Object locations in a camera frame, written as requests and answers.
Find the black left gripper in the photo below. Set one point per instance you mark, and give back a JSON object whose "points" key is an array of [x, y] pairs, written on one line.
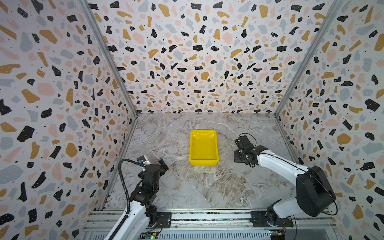
{"points": [[161, 171]]}

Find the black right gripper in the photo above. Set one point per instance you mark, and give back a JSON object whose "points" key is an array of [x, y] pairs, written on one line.
{"points": [[242, 149]]}

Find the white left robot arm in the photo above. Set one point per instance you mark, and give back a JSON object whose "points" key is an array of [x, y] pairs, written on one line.
{"points": [[140, 220]]}

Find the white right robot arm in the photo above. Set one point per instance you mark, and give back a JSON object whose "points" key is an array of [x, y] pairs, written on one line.
{"points": [[313, 191]]}

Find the yellow plastic bin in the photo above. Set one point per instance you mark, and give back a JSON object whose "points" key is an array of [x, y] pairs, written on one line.
{"points": [[203, 148]]}

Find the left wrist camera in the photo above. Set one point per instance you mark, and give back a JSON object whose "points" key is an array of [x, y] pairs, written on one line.
{"points": [[143, 160]]}

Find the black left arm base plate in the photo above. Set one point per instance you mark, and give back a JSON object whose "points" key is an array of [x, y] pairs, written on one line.
{"points": [[160, 220]]}

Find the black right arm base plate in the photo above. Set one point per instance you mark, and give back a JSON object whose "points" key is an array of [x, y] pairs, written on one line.
{"points": [[259, 219]]}

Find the aluminium front rail frame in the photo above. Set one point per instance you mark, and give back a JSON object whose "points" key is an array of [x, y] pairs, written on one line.
{"points": [[219, 224]]}

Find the aluminium corner post left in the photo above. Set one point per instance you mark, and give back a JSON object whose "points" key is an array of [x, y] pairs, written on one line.
{"points": [[84, 5]]}

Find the aluminium corner post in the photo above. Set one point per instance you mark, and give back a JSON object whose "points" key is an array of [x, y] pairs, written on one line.
{"points": [[331, 14], [84, 5]]}

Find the aluminium corner post right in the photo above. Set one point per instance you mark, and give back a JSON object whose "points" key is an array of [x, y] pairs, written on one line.
{"points": [[331, 14]]}

